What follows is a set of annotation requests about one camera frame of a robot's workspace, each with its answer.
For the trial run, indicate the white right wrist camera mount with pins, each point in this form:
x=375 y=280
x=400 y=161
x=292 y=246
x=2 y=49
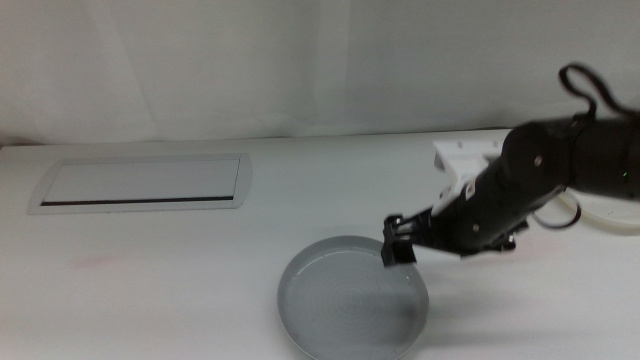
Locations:
x=460 y=155

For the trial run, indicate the grey shallow bowl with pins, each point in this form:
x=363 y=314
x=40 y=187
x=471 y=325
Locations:
x=345 y=305

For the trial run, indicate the white backdrop curtain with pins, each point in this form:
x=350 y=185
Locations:
x=300 y=60

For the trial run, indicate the white shallow bowl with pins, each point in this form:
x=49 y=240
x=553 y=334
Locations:
x=610 y=220

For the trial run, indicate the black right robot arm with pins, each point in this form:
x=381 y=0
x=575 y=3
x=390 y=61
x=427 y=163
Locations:
x=590 y=155

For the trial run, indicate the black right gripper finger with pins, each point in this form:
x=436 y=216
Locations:
x=395 y=224
x=397 y=252

